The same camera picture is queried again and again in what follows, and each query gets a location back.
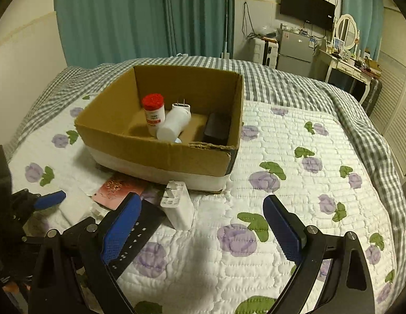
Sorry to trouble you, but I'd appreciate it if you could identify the pink floral card box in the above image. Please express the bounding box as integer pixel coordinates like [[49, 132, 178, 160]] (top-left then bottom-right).
[[92, 172, 147, 211]]

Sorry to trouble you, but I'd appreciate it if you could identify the black remote control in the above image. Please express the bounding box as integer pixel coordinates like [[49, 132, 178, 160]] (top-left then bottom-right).
[[109, 200, 166, 280]]

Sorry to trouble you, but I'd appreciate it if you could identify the white power charger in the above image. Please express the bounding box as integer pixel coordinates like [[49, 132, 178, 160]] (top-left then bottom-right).
[[160, 181, 195, 231]]

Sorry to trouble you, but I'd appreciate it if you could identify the white paper on quilt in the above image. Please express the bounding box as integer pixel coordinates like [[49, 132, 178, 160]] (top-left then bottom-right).
[[59, 186, 105, 225]]

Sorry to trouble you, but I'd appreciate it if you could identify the white floral quilt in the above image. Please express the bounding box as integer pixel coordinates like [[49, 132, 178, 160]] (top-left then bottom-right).
[[10, 99, 397, 313]]

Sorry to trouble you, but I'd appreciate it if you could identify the red cap white bottle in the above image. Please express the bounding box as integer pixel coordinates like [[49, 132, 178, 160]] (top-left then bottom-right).
[[142, 93, 165, 137]]

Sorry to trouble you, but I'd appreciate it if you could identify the brown cardboard box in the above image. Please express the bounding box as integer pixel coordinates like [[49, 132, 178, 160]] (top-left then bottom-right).
[[75, 65, 244, 193]]

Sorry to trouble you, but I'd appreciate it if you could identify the white plastic bottle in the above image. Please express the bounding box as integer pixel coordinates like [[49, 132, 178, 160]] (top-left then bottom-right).
[[157, 109, 192, 143]]

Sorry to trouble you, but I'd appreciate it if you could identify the white plug adapter in box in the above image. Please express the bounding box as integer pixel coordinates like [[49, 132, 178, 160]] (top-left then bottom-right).
[[172, 102, 191, 113]]

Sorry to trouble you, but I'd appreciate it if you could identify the white louvred wardrobe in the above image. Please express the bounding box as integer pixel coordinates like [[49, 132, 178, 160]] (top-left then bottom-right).
[[371, 8, 406, 179]]

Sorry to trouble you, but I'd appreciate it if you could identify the black case in box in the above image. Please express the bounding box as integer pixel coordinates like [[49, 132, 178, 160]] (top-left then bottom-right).
[[203, 113, 231, 145]]

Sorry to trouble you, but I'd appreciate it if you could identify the teal curtain left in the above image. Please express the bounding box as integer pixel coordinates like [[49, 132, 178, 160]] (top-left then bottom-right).
[[54, 0, 234, 68]]

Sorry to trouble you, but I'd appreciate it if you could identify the teal curtain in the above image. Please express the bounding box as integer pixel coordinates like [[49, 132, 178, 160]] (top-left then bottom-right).
[[341, 0, 384, 60], [54, 0, 234, 68]]

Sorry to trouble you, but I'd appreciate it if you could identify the white dressing table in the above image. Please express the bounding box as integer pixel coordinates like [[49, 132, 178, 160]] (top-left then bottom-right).
[[310, 49, 373, 105]]

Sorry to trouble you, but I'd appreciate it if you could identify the grey checked bed sheet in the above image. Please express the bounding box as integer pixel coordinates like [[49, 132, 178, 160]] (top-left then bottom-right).
[[5, 57, 406, 309]]

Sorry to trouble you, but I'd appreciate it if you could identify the white mop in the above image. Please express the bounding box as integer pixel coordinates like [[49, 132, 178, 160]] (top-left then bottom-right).
[[221, 0, 230, 60]]

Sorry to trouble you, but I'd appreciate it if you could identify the silver mini fridge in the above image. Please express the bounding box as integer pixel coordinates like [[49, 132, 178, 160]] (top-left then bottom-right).
[[277, 31, 314, 77]]

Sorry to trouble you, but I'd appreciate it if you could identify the white suitcase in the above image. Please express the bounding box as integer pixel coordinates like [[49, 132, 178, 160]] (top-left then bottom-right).
[[250, 38, 279, 69]]

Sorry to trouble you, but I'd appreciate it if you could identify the oval white mirror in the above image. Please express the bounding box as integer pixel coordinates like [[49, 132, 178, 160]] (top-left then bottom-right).
[[333, 14, 360, 50]]

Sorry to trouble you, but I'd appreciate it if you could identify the teal curtain right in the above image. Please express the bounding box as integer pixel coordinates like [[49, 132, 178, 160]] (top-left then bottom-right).
[[341, 0, 384, 60]]

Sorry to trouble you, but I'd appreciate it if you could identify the black wall television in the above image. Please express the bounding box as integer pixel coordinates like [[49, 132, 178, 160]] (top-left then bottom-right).
[[280, 0, 336, 31]]

